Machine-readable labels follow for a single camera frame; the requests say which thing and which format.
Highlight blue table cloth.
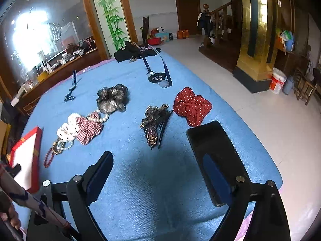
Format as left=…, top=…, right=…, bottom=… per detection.
left=24, top=53, right=283, bottom=240

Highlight black smartphone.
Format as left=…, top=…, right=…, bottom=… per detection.
left=186, top=121, right=249, bottom=207

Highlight red plaid scrunchie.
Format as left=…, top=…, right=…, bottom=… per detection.
left=76, top=111, right=103, bottom=145

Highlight white dotted scrunchie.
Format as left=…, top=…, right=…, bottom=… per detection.
left=57, top=113, right=80, bottom=141

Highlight blue striped watch strap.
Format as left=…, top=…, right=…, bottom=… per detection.
left=64, top=70, right=77, bottom=103

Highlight person's left hand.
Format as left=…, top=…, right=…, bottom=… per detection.
left=1, top=212, right=21, bottom=230

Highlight blue frame eyeglasses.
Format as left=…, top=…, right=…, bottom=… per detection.
left=133, top=42, right=173, bottom=88

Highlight black bead bracelet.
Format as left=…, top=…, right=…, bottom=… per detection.
left=148, top=71, right=167, bottom=84

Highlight brown beaded hair claw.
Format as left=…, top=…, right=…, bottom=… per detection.
left=140, top=104, right=173, bottom=149

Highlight black cloth bundle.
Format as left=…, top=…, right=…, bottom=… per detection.
left=114, top=41, right=157, bottom=63

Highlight red gift box tray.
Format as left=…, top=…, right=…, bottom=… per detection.
left=10, top=127, right=42, bottom=194

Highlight wooden stool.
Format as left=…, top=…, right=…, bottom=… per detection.
left=294, top=68, right=318, bottom=106

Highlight gold brown bead bracelet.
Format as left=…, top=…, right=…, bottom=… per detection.
left=51, top=140, right=63, bottom=155

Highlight red bead bracelet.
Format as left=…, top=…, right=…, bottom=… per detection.
left=43, top=146, right=57, bottom=169

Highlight red polka dot scrunchie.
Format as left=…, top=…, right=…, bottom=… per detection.
left=173, top=87, right=212, bottom=127

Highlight grey organza scrunchie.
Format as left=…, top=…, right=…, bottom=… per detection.
left=96, top=84, right=128, bottom=114

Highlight white red plastic bucket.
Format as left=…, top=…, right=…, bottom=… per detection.
left=269, top=68, right=287, bottom=95

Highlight white pearl bracelet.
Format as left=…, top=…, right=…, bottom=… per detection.
left=56, top=109, right=110, bottom=152

